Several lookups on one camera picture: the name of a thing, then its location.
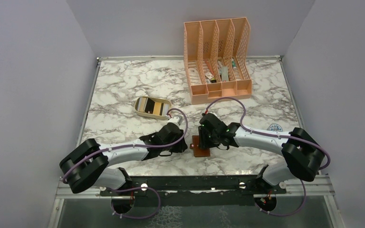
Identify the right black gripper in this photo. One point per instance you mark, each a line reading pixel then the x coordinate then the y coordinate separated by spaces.
pixel 204 143

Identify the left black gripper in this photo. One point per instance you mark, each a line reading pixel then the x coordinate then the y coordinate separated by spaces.
pixel 181 147

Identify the brown leather card holder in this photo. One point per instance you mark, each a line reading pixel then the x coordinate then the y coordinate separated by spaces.
pixel 197 151

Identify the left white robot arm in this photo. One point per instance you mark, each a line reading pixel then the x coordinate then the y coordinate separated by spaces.
pixel 89 166

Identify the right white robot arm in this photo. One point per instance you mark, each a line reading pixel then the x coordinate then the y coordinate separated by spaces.
pixel 302 157

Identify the tan oval card tray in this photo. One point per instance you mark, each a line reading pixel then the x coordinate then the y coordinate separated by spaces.
pixel 152 107

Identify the small box in organizer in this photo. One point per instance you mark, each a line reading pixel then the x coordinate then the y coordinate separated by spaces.
pixel 209 78

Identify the green white tube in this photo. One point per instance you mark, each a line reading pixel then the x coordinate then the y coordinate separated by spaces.
pixel 233 64

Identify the orange plastic file organizer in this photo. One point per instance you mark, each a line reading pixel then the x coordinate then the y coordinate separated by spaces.
pixel 209 45

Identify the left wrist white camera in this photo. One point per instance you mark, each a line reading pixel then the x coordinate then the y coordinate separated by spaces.
pixel 177 120

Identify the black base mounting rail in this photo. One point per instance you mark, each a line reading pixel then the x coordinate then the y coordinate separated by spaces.
pixel 186 191

